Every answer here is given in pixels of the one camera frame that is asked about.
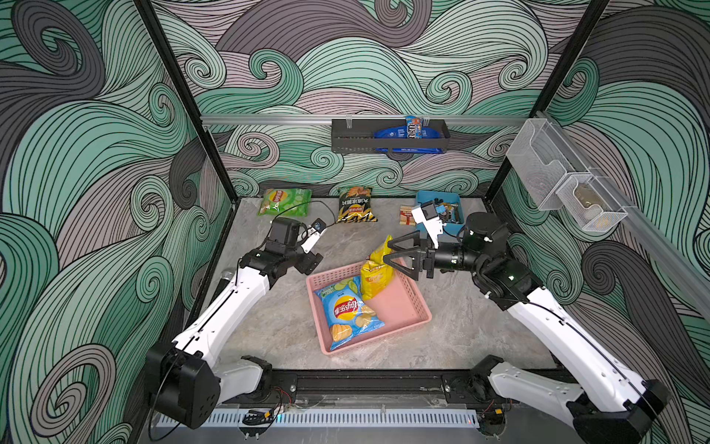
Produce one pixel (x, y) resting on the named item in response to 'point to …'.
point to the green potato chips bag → (287, 202)
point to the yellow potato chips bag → (376, 274)
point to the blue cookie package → (401, 132)
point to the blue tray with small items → (449, 209)
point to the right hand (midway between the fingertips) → (388, 250)
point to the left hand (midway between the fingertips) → (307, 242)
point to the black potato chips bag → (355, 205)
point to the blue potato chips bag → (348, 314)
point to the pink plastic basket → (400, 307)
